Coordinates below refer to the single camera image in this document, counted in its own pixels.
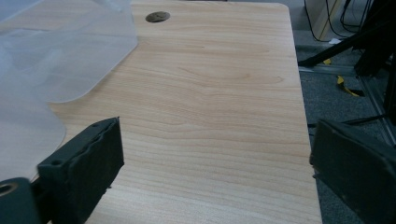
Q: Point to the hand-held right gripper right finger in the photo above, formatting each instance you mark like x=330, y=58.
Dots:
x=355, y=168

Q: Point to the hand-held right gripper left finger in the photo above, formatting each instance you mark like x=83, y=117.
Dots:
x=84, y=168

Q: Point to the yellow tape strip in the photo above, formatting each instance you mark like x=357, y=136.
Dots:
x=345, y=87

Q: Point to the translucent white plastic sheet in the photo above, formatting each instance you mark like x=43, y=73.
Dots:
x=46, y=56

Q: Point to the black metal stand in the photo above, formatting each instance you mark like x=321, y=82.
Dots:
x=367, y=40

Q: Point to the aluminium floor rail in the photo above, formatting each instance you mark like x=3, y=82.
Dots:
x=376, y=99

